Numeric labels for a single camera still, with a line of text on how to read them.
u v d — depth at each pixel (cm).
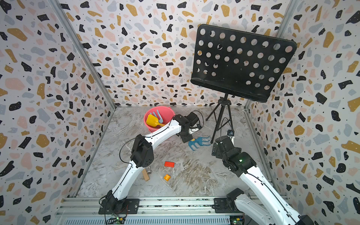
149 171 85
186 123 71
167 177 83
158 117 98
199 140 101
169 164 90
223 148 56
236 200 62
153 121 95
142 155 58
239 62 62
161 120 100
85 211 73
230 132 66
